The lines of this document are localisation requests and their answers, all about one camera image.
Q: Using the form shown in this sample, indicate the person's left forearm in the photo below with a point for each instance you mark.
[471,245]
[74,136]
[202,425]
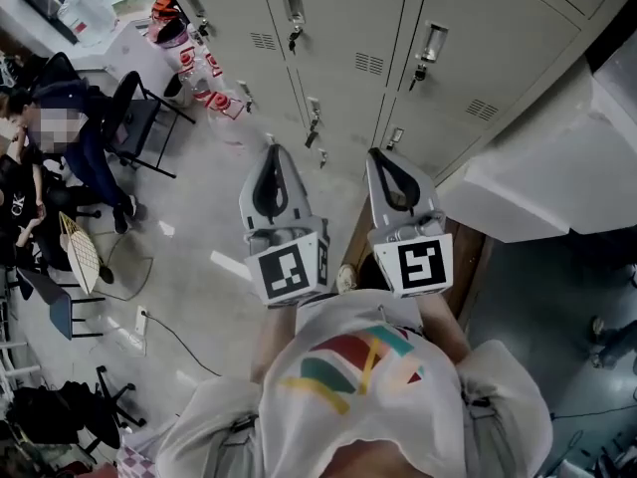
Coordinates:
[276,336]

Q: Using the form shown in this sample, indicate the red and white plastic bag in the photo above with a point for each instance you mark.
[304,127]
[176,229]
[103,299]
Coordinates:
[199,68]

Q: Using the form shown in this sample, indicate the yellow grid fan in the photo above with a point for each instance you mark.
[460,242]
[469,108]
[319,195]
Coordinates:
[82,254]

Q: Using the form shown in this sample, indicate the person's right forearm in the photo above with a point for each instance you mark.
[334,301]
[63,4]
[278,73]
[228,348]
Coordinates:
[445,326]

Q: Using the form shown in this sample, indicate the white power strip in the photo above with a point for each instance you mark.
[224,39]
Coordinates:
[141,320]

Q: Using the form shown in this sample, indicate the clear plastic bag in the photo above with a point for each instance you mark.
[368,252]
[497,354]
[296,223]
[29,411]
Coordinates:
[87,18]

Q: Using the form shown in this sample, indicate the orange helmet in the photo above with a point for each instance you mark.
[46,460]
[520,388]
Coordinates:
[165,7]

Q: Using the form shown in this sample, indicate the black folding chair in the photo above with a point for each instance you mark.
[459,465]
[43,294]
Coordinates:
[134,117]

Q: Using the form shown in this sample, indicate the person's beige shoe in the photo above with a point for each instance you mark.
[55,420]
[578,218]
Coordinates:
[347,278]

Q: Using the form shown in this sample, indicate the person's black trousers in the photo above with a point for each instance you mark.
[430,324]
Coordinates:
[372,274]

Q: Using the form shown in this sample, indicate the person's white printed t-shirt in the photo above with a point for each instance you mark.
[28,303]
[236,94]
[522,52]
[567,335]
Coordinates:
[378,406]

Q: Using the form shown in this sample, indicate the pink checkered cloth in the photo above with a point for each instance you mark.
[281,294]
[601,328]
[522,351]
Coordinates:
[137,461]

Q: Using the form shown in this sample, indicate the wooden floor platform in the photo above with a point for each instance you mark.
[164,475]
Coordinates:
[473,267]

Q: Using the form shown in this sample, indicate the grey metal lockers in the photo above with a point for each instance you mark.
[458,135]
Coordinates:
[348,28]

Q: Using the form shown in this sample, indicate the black office chair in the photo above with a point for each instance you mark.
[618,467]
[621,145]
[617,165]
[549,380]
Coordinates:
[64,416]

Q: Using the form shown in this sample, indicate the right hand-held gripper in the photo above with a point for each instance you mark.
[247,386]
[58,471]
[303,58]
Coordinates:
[420,264]

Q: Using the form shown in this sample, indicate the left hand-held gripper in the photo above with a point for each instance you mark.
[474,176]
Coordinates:
[288,272]

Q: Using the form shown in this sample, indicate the blue chair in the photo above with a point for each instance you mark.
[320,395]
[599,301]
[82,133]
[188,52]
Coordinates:
[55,302]

